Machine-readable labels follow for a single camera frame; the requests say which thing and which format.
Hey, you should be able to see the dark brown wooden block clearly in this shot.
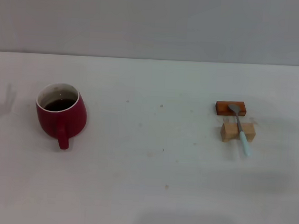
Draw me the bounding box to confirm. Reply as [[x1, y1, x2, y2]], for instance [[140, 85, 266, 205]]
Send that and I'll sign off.
[[214, 100, 248, 119]]

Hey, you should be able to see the dark coffee liquid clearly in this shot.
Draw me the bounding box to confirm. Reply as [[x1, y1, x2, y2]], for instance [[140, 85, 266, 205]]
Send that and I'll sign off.
[[43, 97, 76, 113]]

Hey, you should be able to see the blue-handled metal spoon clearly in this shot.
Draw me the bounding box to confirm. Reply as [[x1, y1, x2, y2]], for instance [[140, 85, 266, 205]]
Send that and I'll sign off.
[[225, 104, 255, 157]]

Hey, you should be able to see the red ceramic mug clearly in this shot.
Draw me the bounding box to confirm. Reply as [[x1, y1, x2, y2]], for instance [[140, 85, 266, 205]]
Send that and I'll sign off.
[[32, 81, 89, 152]]

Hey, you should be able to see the light wooden spoon rest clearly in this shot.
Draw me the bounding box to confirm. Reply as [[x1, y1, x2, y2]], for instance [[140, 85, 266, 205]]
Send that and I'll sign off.
[[219, 121, 257, 144]]

